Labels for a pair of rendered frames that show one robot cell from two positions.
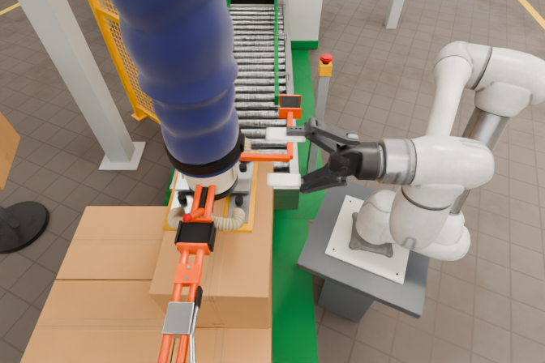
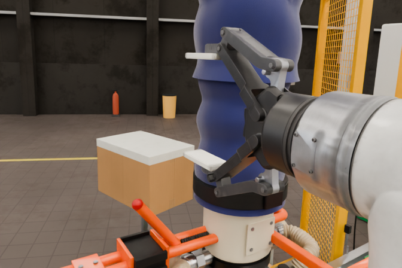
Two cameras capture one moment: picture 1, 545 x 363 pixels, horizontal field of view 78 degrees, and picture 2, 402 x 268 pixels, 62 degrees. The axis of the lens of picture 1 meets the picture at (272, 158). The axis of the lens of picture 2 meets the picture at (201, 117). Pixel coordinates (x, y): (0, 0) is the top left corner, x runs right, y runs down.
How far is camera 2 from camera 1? 0.60 m
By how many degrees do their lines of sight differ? 60
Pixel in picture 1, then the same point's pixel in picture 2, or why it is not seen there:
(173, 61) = (207, 27)
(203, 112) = (222, 104)
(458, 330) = not seen: outside the picture
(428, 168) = (394, 134)
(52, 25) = not seen: hidden behind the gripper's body
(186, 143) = (203, 146)
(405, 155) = (352, 102)
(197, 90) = (219, 68)
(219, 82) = not seen: hidden behind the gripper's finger
